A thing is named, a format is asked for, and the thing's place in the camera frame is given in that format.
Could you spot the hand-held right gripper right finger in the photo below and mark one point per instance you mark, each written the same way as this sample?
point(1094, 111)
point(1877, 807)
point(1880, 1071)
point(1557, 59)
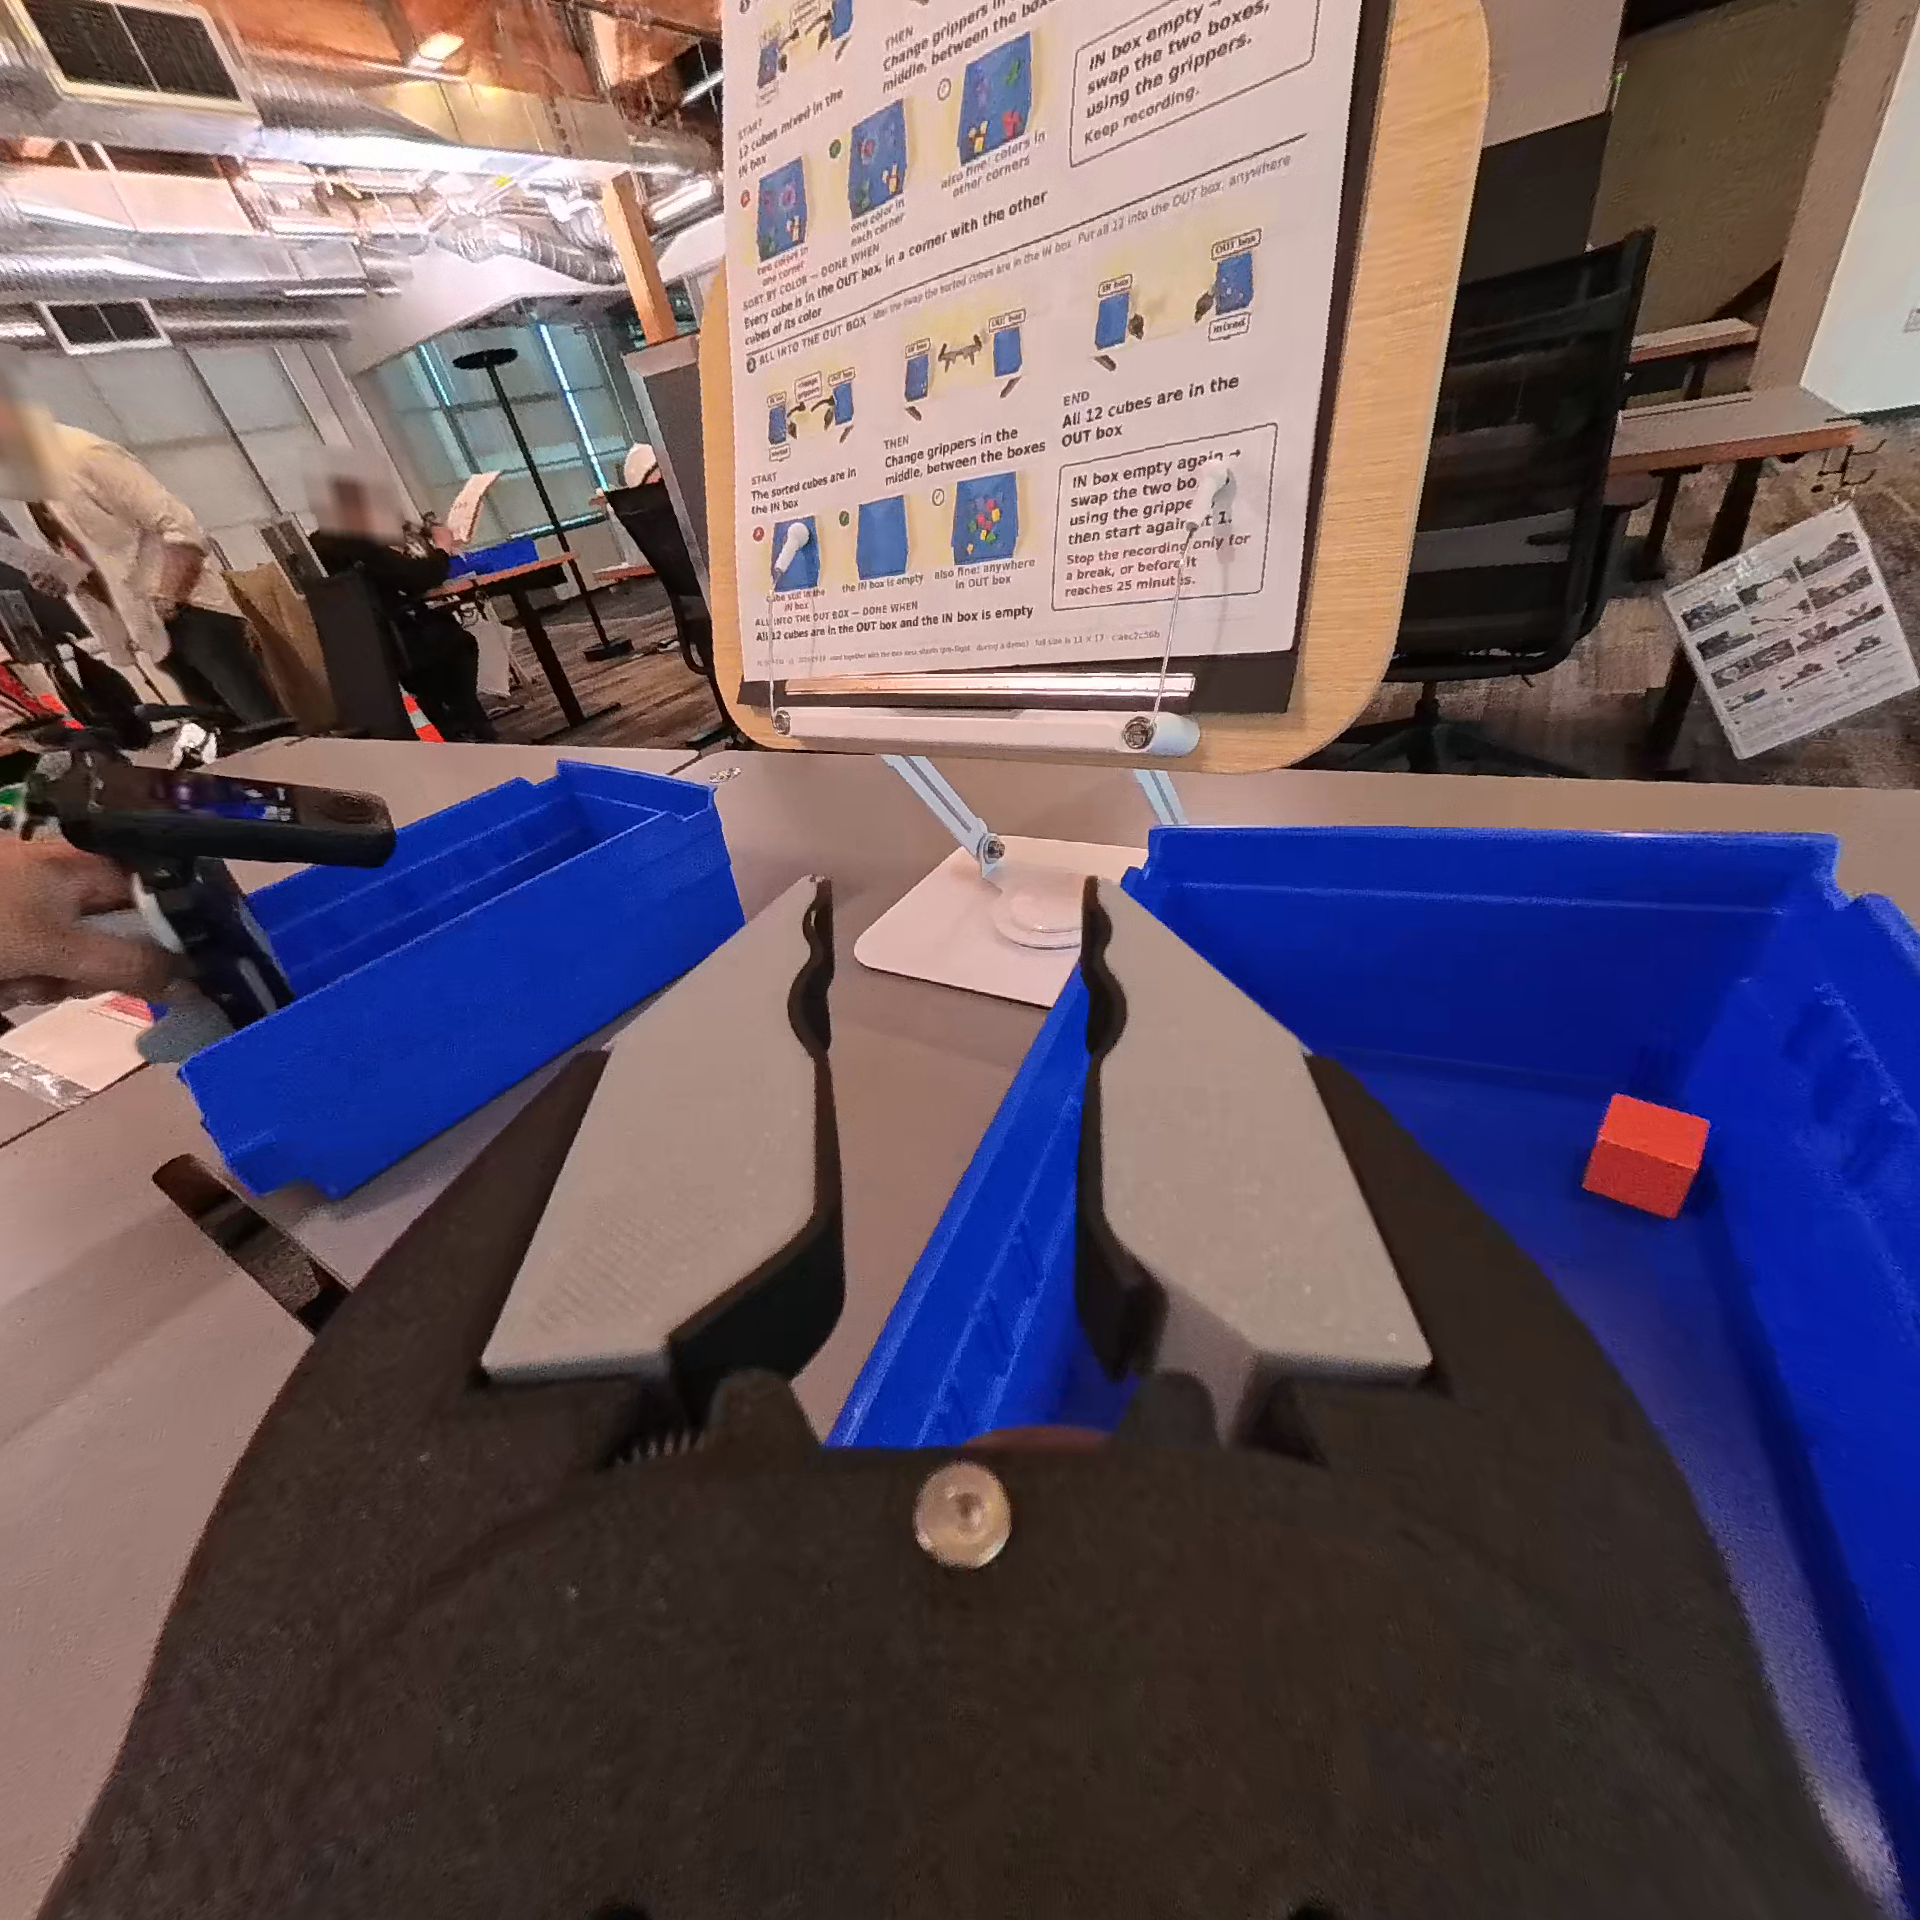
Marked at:
point(1244, 1201)

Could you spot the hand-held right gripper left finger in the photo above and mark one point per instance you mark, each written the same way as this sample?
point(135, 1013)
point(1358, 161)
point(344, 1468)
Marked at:
point(675, 1185)

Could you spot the blue plastic bin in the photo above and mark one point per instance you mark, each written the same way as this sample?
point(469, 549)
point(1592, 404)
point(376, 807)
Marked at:
point(452, 990)
point(1501, 962)

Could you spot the red cube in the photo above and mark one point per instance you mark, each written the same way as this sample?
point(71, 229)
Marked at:
point(1641, 1155)

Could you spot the person's left hand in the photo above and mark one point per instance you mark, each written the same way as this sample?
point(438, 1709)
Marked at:
point(61, 931)

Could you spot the orange traffic cone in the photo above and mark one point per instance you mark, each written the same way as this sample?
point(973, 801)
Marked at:
point(421, 715)

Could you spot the paper in plastic sleeve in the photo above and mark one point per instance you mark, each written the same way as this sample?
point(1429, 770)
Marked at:
point(61, 1051)

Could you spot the blue storage bin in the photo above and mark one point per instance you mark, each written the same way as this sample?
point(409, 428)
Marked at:
point(494, 559)

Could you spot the black office chair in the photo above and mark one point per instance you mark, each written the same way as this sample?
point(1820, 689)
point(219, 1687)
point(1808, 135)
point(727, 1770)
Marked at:
point(661, 557)
point(1529, 452)

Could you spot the black floor lamp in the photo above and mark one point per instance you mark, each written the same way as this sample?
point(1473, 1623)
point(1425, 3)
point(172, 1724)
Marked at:
point(484, 359)

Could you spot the grey partition panel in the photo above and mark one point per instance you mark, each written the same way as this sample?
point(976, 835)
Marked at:
point(669, 421)

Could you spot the laminated picture sheet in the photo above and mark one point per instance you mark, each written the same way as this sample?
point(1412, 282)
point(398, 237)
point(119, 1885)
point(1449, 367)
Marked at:
point(1785, 630)

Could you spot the wooden top desk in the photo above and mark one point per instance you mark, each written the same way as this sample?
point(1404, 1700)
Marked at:
point(1725, 436)

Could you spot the wooden document stand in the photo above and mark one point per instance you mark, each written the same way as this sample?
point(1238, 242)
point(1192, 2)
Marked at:
point(1412, 301)

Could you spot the white instruction sheet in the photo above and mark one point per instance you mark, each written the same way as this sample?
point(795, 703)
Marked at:
point(1051, 301)

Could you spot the metal air duct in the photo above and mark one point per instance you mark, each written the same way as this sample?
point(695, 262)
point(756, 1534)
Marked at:
point(452, 129)

